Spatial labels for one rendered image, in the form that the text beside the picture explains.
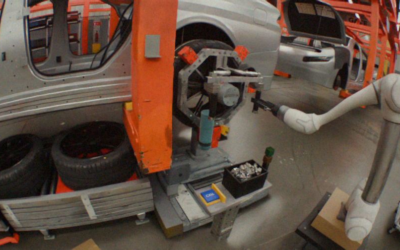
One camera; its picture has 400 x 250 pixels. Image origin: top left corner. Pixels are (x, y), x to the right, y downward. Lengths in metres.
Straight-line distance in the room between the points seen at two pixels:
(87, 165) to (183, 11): 1.18
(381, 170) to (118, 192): 1.32
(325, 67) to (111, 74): 3.21
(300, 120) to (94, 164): 1.15
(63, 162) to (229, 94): 1.10
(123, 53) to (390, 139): 1.49
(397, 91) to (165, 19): 0.91
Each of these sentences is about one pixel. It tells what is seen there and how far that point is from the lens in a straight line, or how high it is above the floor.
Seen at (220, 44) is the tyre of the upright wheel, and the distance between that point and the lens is 1.35.
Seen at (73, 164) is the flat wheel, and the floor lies 0.50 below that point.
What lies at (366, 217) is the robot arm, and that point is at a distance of 0.98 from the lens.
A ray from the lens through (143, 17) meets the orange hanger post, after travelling 0.78.
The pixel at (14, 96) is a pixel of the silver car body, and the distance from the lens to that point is 1.48.
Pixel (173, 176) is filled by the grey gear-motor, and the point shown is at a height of 0.32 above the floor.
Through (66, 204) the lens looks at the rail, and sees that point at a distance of 1.23.
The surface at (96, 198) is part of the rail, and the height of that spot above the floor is 0.34.
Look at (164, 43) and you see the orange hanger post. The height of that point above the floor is 1.15.
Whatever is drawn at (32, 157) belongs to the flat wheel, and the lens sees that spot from 1.46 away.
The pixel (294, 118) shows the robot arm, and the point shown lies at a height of 0.85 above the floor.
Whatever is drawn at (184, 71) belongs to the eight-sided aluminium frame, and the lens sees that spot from 1.16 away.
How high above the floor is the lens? 1.17
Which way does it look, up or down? 25 degrees down
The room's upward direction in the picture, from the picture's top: 5 degrees clockwise
